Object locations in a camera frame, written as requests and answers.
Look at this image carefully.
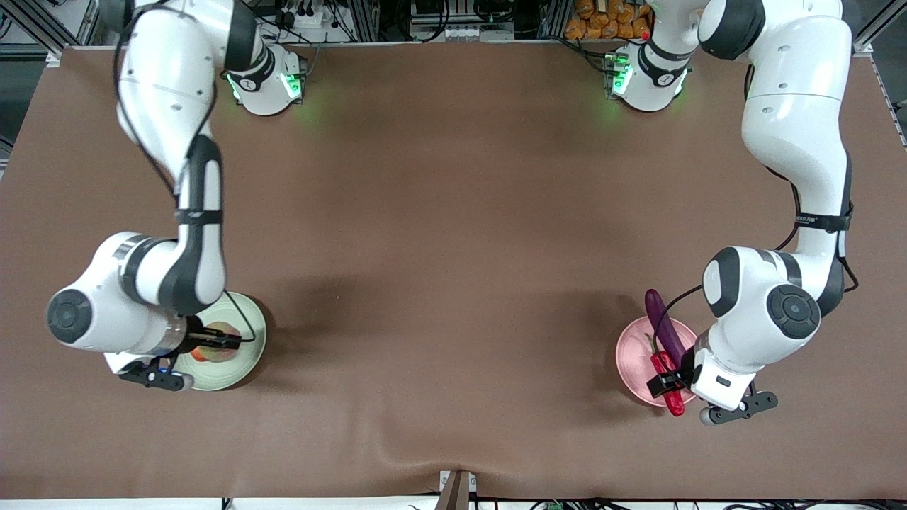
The pale yellow pink peach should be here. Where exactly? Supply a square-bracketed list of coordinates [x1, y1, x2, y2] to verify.
[204, 322, 241, 363]

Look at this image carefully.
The red chili pepper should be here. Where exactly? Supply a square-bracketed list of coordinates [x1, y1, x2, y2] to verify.
[648, 333, 687, 418]

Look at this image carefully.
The long purple eggplant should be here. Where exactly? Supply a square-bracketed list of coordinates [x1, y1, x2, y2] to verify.
[643, 289, 687, 370]

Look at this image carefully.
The bag of orange fruits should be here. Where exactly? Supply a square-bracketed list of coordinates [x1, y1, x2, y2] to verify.
[565, 0, 653, 40]

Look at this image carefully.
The round light green plate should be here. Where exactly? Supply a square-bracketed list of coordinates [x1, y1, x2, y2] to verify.
[174, 292, 269, 392]

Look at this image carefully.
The round pink plate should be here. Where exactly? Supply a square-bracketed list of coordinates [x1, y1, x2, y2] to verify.
[615, 315, 703, 408]

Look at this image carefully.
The large table cover mat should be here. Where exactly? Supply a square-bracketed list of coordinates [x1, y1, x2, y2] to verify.
[0, 39, 907, 501]

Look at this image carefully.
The white power strip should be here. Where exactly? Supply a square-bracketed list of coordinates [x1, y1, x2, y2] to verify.
[273, 0, 334, 30]

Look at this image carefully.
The grey metal table bracket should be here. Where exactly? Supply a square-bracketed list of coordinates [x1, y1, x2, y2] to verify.
[436, 470, 478, 510]

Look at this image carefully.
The aluminium frame profile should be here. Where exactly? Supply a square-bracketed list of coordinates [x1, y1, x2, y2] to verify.
[850, 0, 907, 59]
[0, 0, 72, 68]

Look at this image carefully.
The aluminium frame post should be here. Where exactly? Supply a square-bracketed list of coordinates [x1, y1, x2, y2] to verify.
[350, 0, 381, 43]
[541, 0, 568, 40]

